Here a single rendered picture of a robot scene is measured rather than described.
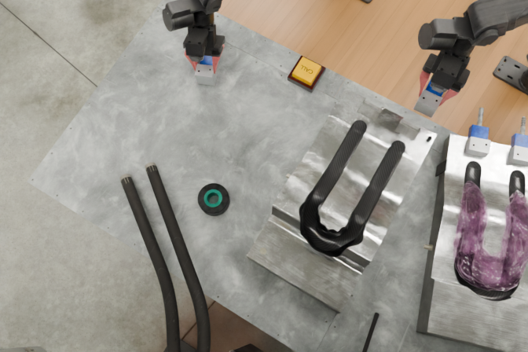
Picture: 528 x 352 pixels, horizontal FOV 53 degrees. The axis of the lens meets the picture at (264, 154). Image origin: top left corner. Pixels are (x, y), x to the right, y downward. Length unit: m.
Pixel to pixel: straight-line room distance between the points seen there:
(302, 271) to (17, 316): 1.40
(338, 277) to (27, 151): 1.64
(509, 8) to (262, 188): 0.71
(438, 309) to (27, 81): 2.05
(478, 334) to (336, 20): 0.91
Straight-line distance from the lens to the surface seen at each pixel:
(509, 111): 1.60
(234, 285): 1.37
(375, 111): 1.43
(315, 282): 1.31
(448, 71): 1.22
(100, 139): 1.54
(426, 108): 1.37
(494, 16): 1.21
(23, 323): 2.40
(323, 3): 1.65
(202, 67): 1.49
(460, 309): 1.31
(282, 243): 1.32
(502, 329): 1.34
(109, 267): 2.29
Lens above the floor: 2.16
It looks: 72 degrees down
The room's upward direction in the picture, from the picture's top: 8 degrees counter-clockwise
